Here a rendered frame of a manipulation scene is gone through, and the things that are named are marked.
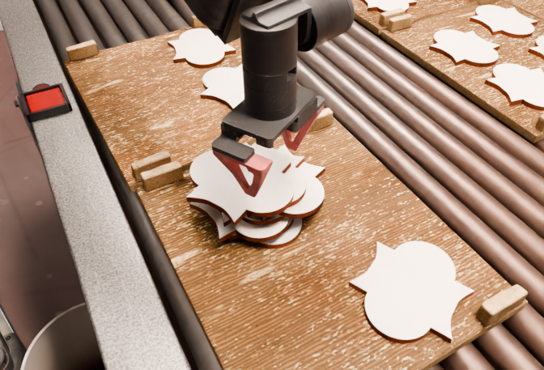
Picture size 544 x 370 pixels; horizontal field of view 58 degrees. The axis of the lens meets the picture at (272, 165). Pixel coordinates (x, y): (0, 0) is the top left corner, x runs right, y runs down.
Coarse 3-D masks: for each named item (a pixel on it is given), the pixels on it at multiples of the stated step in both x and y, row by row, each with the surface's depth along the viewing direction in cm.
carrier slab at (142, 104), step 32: (64, 64) 96; (96, 64) 96; (128, 64) 96; (160, 64) 96; (224, 64) 96; (96, 96) 88; (128, 96) 88; (160, 96) 88; (192, 96) 88; (128, 128) 81; (160, 128) 81; (192, 128) 81; (128, 160) 76; (192, 160) 76
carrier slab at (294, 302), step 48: (336, 144) 78; (144, 192) 71; (336, 192) 71; (384, 192) 71; (192, 240) 64; (240, 240) 64; (336, 240) 64; (384, 240) 64; (432, 240) 64; (192, 288) 59; (240, 288) 59; (288, 288) 59; (336, 288) 59; (480, 288) 59; (240, 336) 54; (288, 336) 54; (336, 336) 54; (432, 336) 54
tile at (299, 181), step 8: (256, 144) 69; (264, 152) 68; (272, 152) 68; (280, 152) 68; (280, 160) 67; (288, 160) 67; (296, 160) 67; (296, 168) 66; (288, 176) 65; (296, 176) 65; (296, 184) 64; (304, 184) 64; (296, 192) 63; (304, 192) 63; (296, 200) 62; (248, 216) 61
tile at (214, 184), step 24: (192, 168) 64; (216, 168) 64; (288, 168) 66; (192, 192) 61; (216, 192) 61; (240, 192) 61; (264, 192) 61; (288, 192) 61; (240, 216) 59; (264, 216) 59
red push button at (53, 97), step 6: (48, 90) 91; (54, 90) 91; (30, 96) 89; (36, 96) 89; (42, 96) 89; (48, 96) 89; (54, 96) 89; (60, 96) 89; (30, 102) 88; (36, 102) 88; (42, 102) 88; (48, 102) 88; (54, 102) 88; (60, 102) 88; (30, 108) 87; (36, 108) 86; (42, 108) 86
